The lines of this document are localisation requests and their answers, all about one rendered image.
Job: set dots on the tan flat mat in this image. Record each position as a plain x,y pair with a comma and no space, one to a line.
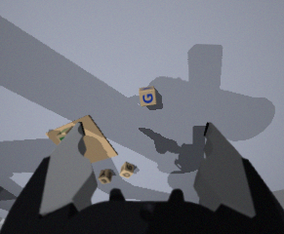
98,147

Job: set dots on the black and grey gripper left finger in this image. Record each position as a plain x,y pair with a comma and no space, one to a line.
62,185

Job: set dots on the tan letter block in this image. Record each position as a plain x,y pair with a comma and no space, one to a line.
105,176
127,170
63,133
147,96

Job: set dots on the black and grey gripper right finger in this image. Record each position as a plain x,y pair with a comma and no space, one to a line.
229,185

